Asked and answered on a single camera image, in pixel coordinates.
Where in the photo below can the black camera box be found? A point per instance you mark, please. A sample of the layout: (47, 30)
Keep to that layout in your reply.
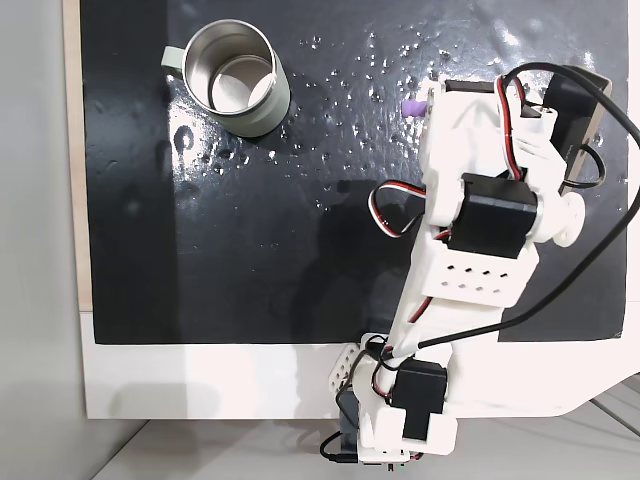
(580, 120)

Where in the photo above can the pale green steel mug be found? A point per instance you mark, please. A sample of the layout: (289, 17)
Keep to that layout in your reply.
(240, 75)

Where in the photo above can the black table mat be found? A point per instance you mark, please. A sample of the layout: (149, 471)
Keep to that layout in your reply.
(225, 250)

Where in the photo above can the purple pen grip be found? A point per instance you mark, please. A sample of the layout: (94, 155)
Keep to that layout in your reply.
(413, 108)

